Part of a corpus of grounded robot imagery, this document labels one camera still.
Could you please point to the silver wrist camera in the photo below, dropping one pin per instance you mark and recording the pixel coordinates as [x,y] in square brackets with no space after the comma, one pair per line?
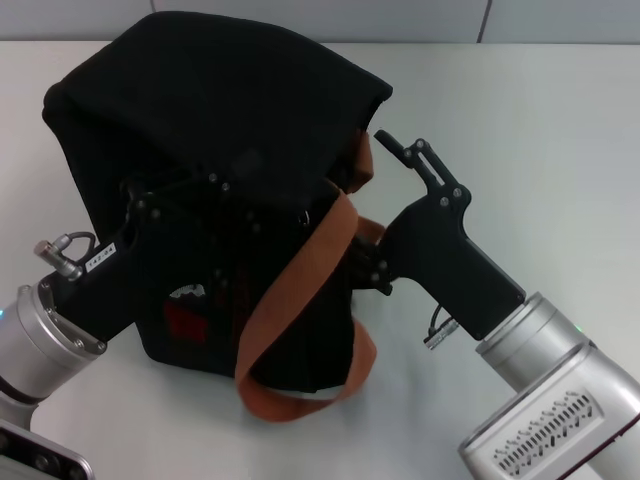
[550,425]
[45,457]

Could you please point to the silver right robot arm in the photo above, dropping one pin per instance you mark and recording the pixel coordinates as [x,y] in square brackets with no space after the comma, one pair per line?
[535,340]

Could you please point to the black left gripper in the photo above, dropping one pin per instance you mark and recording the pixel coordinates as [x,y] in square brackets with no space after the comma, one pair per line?
[145,270]

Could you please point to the silver metal zipper pull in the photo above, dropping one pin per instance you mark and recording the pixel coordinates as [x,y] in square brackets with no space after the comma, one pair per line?
[303,218]

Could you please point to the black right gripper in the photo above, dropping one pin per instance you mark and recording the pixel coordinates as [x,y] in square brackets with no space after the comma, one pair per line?
[440,250]

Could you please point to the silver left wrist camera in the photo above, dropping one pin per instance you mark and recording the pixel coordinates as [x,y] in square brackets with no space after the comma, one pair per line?
[45,457]

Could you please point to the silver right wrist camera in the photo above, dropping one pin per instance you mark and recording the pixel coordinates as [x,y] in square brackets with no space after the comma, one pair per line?
[550,425]

